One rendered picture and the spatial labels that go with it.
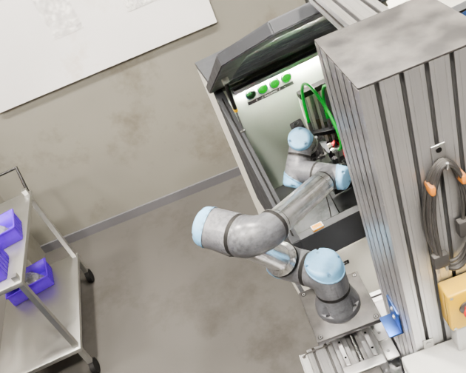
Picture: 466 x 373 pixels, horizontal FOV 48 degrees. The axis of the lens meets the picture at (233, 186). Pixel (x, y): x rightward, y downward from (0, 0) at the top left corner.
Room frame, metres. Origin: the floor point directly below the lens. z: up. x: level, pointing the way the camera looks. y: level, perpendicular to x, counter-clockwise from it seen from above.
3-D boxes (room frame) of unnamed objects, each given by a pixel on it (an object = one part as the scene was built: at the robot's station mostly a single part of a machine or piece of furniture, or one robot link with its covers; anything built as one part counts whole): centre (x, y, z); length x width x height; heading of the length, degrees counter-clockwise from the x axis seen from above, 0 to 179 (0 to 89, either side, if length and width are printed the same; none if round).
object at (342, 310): (1.15, -0.16, 1.09); 0.15 x 0.15 x 0.10
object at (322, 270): (1.16, -0.16, 1.20); 0.13 x 0.12 x 0.14; 40
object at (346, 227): (1.64, -0.47, 0.87); 0.62 x 0.04 x 0.16; 94
